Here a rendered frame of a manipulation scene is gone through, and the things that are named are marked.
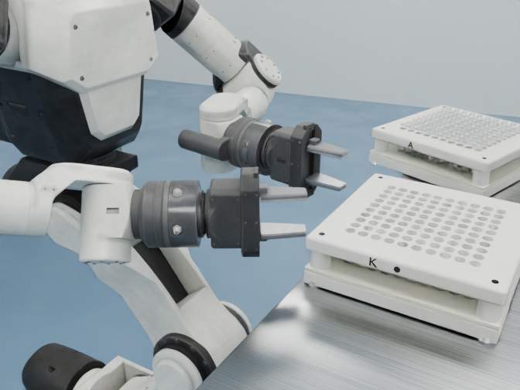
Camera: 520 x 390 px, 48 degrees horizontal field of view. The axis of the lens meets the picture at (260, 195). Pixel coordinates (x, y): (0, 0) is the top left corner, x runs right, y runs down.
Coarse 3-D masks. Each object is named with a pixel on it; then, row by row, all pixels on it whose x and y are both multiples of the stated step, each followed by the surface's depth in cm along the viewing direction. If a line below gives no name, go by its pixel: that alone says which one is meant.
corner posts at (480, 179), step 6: (378, 144) 114; (384, 144) 113; (378, 150) 114; (384, 150) 114; (474, 174) 100; (480, 174) 99; (486, 174) 99; (474, 180) 100; (480, 180) 99; (486, 180) 99
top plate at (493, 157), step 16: (384, 128) 113; (400, 144) 109; (416, 144) 106; (432, 144) 105; (448, 144) 105; (464, 144) 105; (512, 144) 105; (448, 160) 102; (464, 160) 100; (480, 160) 98; (496, 160) 99
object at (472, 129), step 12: (432, 120) 115; (444, 120) 115; (456, 120) 115; (468, 120) 115; (480, 120) 115; (432, 132) 110; (444, 132) 110; (456, 132) 108; (468, 132) 108; (480, 132) 108; (492, 132) 108; (504, 132) 110
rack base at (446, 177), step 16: (384, 160) 113; (400, 160) 110; (416, 160) 110; (512, 160) 110; (416, 176) 109; (432, 176) 106; (448, 176) 103; (464, 176) 103; (496, 176) 103; (512, 176) 105; (480, 192) 99; (496, 192) 103
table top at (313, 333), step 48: (288, 336) 68; (336, 336) 68; (384, 336) 68; (432, 336) 68; (240, 384) 61; (288, 384) 61; (336, 384) 61; (384, 384) 61; (432, 384) 61; (480, 384) 61
